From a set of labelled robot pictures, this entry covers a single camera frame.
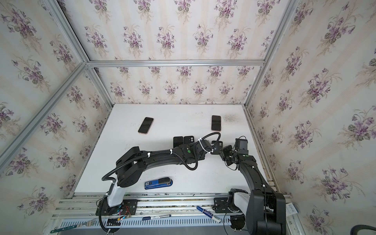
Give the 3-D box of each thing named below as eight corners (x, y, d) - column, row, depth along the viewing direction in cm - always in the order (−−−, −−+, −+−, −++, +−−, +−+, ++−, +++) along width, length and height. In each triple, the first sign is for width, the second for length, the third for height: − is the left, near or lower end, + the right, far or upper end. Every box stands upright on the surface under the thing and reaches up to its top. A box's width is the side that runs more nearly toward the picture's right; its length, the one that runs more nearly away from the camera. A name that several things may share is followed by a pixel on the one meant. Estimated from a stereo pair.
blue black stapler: (146, 189, 81) (144, 187, 77) (146, 183, 83) (144, 180, 79) (172, 184, 82) (172, 182, 78) (172, 179, 84) (171, 176, 81)
